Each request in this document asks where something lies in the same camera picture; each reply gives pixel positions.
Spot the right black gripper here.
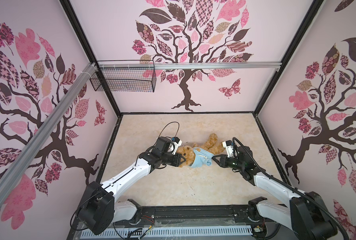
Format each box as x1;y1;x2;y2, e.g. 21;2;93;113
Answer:
212;153;244;171

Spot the light blue bear hoodie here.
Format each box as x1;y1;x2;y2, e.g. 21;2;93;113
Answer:
190;147;214;168

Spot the brown plush teddy bear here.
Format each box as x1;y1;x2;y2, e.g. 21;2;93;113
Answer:
176;133;225;168

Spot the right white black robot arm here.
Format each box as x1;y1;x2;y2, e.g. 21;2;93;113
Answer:
212;146;339;240

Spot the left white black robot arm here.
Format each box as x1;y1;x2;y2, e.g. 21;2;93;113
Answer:
74;142;182;235

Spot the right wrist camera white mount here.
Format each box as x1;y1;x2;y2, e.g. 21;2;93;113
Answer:
222;140;237;158

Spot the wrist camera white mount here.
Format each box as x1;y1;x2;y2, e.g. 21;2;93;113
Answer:
222;140;237;158
168;137;182;155

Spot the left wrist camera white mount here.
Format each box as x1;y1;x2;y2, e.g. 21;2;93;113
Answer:
168;137;182;155

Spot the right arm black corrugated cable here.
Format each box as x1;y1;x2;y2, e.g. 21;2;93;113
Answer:
231;136;350;240

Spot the left wrist camera black cable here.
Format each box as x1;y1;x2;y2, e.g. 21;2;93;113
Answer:
158;121;181;139

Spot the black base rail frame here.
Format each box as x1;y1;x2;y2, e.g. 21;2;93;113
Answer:
66;203;287;240

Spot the black wire basket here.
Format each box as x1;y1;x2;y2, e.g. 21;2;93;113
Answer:
90;60;157;93

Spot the white slotted cable duct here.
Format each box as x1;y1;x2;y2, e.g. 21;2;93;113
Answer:
79;226;253;240

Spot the aluminium rail back wall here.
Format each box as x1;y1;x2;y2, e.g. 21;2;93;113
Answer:
99;61;282;70

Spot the aluminium rail wall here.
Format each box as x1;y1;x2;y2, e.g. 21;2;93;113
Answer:
99;61;282;70
0;62;98;229

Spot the aluminium rail left wall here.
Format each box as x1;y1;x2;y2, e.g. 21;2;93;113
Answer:
0;62;98;229

